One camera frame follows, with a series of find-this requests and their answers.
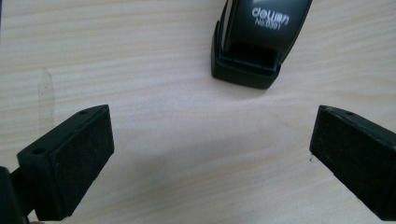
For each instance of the clear tape strip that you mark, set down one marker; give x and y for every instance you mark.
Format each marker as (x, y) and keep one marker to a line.
(46, 99)

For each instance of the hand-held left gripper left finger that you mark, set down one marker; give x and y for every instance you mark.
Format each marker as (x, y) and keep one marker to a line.
(77, 161)

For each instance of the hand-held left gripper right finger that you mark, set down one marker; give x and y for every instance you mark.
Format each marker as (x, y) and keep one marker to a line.
(358, 158)

